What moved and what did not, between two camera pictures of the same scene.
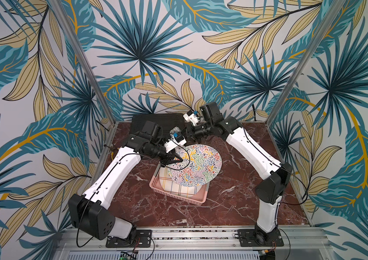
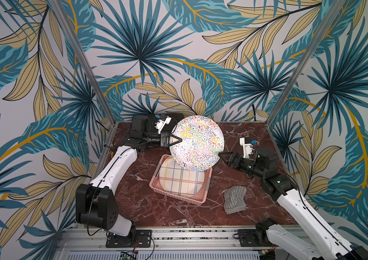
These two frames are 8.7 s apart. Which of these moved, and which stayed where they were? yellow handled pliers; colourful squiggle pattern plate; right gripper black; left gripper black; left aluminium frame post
Moved: colourful squiggle pattern plate; left gripper black; right gripper black
Stayed: left aluminium frame post; yellow handled pliers
